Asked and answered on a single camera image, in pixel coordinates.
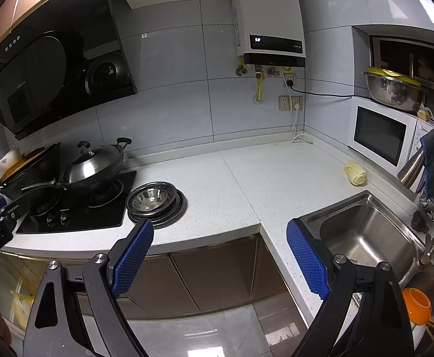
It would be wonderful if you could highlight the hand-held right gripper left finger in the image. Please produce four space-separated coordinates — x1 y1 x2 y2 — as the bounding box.
23 219 154 357

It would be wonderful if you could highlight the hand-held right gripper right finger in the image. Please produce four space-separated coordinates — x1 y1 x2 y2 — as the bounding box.
286 219 415 357

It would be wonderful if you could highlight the steel plate with paper label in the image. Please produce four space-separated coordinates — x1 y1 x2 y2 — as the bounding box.
127 181 185 224

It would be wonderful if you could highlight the gas stove burner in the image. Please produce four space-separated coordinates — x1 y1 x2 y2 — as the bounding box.
29 193 59 216
85 180 125 209

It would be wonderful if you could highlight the black frying pan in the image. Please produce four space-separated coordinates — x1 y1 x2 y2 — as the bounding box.
0 142 63 201

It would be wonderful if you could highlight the white cup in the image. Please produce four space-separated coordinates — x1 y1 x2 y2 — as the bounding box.
0 149 21 173

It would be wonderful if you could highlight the black glass gas stove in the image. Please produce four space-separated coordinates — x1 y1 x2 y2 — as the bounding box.
14 170 138 236

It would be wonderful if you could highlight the steel bowl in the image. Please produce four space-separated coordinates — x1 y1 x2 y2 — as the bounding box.
133 187 175 214

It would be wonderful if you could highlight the wooden cutting board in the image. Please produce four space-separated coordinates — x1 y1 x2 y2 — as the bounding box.
0 148 54 183

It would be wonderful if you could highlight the steel sink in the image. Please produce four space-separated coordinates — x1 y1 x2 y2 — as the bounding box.
299 190 434 346

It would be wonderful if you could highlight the black wok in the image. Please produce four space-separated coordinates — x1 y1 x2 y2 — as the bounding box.
59 137 133 194

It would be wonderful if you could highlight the steel wok lid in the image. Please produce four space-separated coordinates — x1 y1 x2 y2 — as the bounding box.
64 140 123 183

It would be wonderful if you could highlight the napa cabbage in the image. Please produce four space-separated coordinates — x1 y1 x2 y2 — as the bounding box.
343 161 368 187

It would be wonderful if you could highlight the orange bowl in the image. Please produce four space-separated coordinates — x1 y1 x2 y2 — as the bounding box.
402 287 433 326

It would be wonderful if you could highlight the steel wool scrubber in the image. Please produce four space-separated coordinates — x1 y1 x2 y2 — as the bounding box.
410 210 434 236

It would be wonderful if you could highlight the crumpled silver wrapper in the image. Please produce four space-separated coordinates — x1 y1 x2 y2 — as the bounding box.
419 193 434 220

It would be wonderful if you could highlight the black range hood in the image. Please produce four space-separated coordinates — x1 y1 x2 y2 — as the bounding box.
0 0 138 140

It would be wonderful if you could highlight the steel kettle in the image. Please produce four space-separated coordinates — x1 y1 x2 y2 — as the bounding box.
397 147 426 190

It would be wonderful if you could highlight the white microwave oven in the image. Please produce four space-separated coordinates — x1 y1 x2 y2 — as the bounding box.
347 96 434 179

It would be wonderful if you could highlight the large steel basin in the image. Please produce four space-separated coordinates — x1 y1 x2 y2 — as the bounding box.
364 70 429 113

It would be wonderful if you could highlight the yellow lid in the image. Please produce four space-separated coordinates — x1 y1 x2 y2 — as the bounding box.
362 66 424 84

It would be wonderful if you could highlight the white water heater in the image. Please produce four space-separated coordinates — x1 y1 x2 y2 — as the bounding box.
229 0 307 68

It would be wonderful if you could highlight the white power cable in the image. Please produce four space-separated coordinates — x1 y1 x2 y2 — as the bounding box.
291 102 314 145

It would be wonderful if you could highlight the double wall socket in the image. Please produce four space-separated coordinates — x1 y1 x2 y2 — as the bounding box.
279 96 304 112

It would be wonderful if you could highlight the black power cable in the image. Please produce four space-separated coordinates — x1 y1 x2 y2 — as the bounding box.
286 82 355 99

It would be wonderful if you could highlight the yellow gas hose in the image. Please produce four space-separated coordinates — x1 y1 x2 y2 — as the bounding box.
253 68 264 103

